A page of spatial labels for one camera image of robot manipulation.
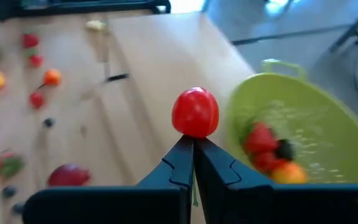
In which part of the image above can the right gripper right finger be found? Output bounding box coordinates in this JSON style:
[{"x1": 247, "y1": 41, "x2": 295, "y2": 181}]
[{"x1": 194, "y1": 138, "x2": 358, "y2": 224}]

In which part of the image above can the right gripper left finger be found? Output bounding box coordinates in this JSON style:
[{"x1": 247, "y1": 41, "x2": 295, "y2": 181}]
[{"x1": 23, "y1": 135, "x2": 195, "y2": 224}]

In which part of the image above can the red fruit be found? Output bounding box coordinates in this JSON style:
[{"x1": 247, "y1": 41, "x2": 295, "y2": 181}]
[{"x1": 252, "y1": 151, "x2": 287, "y2": 174}]

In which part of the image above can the dark red plum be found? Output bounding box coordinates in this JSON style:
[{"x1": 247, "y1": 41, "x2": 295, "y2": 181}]
[{"x1": 47, "y1": 163, "x2": 92, "y2": 187}]

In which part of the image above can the black blackberry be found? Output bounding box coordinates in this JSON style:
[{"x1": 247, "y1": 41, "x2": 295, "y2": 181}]
[{"x1": 274, "y1": 139, "x2": 295, "y2": 161}]

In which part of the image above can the red strawberry with green leaves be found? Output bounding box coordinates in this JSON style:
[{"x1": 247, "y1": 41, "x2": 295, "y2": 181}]
[
  {"x1": 21, "y1": 32, "x2": 41, "y2": 58},
  {"x1": 0, "y1": 151, "x2": 26, "y2": 180},
  {"x1": 242, "y1": 121, "x2": 279, "y2": 155}
]

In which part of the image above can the green plastic colander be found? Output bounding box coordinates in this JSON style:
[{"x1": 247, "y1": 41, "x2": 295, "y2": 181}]
[{"x1": 224, "y1": 58, "x2": 358, "y2": 184}]

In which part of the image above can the red raspberry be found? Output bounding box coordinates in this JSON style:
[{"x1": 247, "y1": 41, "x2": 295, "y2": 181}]
[
  {"x1": 29, "y1": 91, "x2": 46, "y2": 110},
  {"x1": 28, "y1": 53, "x2": 45, "y2": 68}
]

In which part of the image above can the knife with cream handle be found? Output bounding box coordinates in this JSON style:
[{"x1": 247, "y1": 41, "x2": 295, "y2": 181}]
[{"x1": 85, "y1": 19, "x2": 110, "y2": 34}]

